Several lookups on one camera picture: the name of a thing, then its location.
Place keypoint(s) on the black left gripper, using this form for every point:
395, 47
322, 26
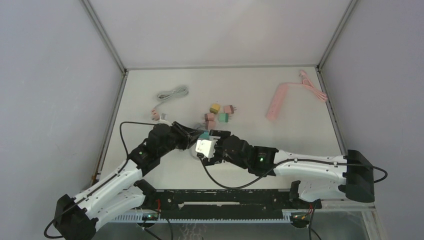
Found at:
187, 135

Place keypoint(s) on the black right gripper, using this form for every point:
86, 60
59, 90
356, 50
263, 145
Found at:
223, 134

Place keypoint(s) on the pink USB charger plug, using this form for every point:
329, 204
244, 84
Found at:
155, 116

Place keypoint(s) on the green charger plug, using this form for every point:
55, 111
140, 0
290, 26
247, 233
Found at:
224, 117

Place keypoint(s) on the pink power strip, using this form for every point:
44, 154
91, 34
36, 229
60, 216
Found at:
277, 102

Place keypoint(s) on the teal charger plug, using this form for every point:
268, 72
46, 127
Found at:
204, 136

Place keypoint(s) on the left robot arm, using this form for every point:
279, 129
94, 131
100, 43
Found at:
80, 217

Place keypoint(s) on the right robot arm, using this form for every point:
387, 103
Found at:
349, 176

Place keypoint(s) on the pink charger plug with prongs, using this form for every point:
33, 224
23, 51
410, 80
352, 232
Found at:
210, 125

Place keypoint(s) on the pink charger plug far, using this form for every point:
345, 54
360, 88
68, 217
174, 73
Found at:
229, 109

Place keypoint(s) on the yellow charger plug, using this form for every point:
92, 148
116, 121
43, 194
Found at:
215, 108

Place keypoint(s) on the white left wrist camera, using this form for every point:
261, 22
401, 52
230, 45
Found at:
163, 119

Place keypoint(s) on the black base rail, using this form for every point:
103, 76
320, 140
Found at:
221, 204

